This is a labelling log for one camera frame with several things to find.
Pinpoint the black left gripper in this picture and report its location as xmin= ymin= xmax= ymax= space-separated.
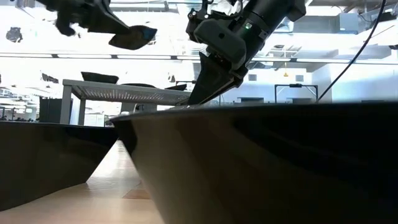
xmin=35 ymin=0 xmax=132 ymax=37

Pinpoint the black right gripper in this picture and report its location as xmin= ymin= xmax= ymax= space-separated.
xmin=187 ymin=17 xmax=272 ymax=106

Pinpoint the black teardrop plate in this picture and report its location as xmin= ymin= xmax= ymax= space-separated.
xmin=164 ymin=83 xmax=188 ymax=92
xmin=108 ymin=24 xmax=158 ymax=51

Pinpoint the black square wavy plate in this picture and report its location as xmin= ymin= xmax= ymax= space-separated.
xmin=0 ymin=120 xmax=119 ymax=212
xmin=80 ymin=71 xmax=120 ymax=85
xmin=110 ymin=102 xmax=398 ymax=224

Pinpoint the black shallow plate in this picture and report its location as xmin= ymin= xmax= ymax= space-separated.
xmin=121 ymin=82 xmax=157 ymax=89

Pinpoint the long linear ceiling light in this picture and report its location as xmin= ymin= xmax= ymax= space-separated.
xmin=0 ymin=52 xmax=398 ymax=65

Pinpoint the grey metal mesh rack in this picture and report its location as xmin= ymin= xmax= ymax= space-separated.
xmin=60 ymin=78 xmax=200 ymax=126

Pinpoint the black hanging ceiling device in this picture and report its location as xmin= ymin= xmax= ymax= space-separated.
xmin=40 ymin=72 xmax=60 ymax=85

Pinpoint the white background cabinet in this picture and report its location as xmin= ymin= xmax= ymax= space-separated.
xmin=83 ymin=113 xmax=106 ymax=128

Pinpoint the dark room divider panel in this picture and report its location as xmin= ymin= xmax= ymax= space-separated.
xmin=39 ymin=98 xmax=74 ymax=124

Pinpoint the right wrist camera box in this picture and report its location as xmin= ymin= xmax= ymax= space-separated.
xmin=193 ymin=17 xmax=248 ymax=70

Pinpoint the black ceiling cord reel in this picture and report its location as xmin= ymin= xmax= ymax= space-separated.
xmin=5 ymin=26 xmax=24 ymax=44

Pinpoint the rectangular ceiling air duct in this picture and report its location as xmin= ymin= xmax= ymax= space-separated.
xmin=306 ymin=12 xmax=358 ymax=34

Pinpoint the long black hanging cable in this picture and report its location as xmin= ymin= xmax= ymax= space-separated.
xmin=315 ymin=0 xmax=388 ymax=103

